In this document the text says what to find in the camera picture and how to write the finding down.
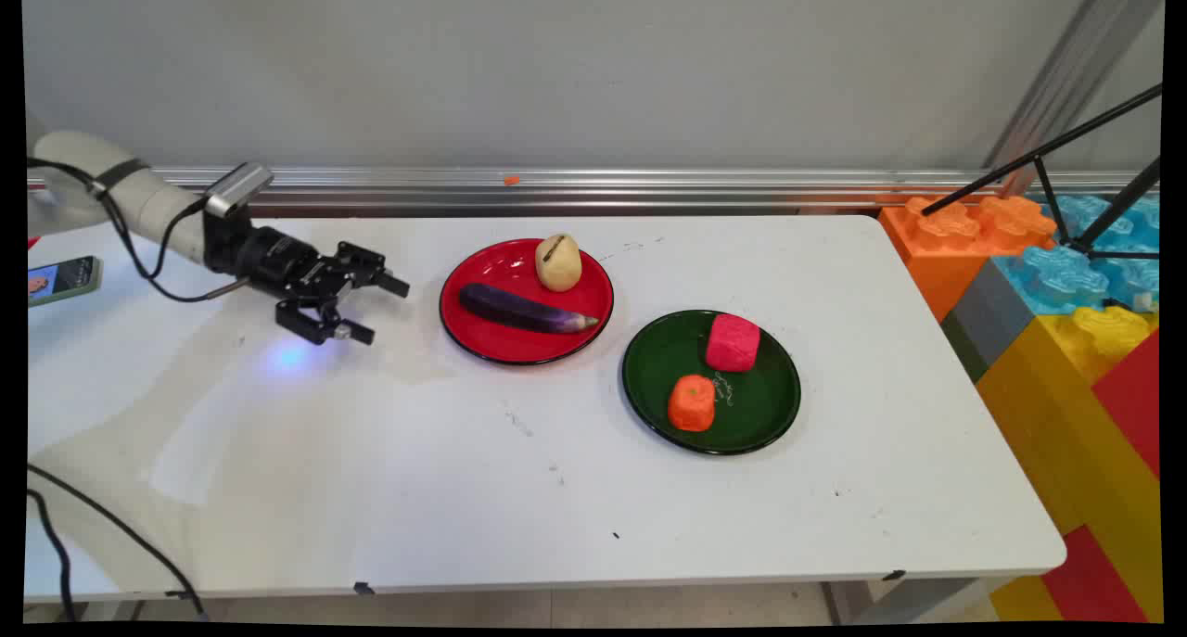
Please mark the grey table leg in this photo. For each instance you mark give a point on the grey table leg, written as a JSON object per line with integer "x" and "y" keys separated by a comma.
{"x": 918, "y": 600}

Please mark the dark green round plate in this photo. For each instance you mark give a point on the dark green round plate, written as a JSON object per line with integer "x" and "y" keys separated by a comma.
{"x": 760, "y": 405}

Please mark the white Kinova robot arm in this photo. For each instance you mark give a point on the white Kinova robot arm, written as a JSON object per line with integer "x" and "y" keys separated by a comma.
{"x": 139, "y": 201}

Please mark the giant orange building block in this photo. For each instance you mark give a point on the giant orange building block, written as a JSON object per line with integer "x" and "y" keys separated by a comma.
{"x": 937, "y": 257}

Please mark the smartphone with green case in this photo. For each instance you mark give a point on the smartphone with green case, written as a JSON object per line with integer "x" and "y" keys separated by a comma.
{"x": 65, "y": 280}

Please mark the purple toy eggplant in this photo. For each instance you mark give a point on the purple toy eggplant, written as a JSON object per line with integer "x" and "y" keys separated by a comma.
{"x": 519, "y": 310}

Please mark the giant blue building block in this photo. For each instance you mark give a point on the giant blue building block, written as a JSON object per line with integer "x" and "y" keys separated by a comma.
{"x": 1057, "y": 280}

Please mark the giant red building block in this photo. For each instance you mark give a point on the giant red building block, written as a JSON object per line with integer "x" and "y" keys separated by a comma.
{"x": 1094, "y": 581}
{"x": 1136, "y": 396}

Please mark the pink foam cube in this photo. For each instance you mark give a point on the pink foam cube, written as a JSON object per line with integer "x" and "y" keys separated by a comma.
{"x": 733, "y": 343}

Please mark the beige toy potato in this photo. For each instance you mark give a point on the beige toy potato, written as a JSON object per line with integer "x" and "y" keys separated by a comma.
{"x": 558, "y": 264}

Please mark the giant yellow building block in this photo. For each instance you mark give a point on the giant yellow building block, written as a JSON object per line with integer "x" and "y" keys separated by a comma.
{"x": 1048, "y": 414}
{"x": 1025, "y": 602}

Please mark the horizontal aluminium rail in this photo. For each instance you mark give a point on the horizontal aluminium rail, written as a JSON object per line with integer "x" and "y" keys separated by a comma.
{"x": 649, "y": 189}

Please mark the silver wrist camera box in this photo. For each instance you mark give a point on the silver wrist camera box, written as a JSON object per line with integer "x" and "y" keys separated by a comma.
{"x": 236, "y": 187}

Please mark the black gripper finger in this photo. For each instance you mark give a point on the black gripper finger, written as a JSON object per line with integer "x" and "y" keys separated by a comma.
{"x": 371, "y": 268}
{"x": 311, "y": 322}

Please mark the giant grey building block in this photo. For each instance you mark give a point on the giant grey building block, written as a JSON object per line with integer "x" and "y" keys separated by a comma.
{"x": 988, "y": 326}

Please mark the black tripod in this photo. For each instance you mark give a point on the black tripod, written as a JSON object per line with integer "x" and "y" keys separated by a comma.
{"x": 1113, "y": 206}

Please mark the red round plate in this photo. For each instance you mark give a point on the red round plate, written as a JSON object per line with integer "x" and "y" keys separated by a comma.
{"x": 505, "y": 264}

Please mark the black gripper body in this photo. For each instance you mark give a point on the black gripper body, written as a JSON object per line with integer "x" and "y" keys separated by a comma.
{"x": 269, "y": 261}

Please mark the diagonal aluminium profile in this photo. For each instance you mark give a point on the diagonal aluminium profile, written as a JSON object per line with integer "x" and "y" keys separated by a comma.
{"x": 1076, "y": 71}

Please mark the orange toy fruit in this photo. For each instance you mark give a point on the orange toy fruit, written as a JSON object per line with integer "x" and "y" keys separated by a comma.
{"x": 692, "y": 403}

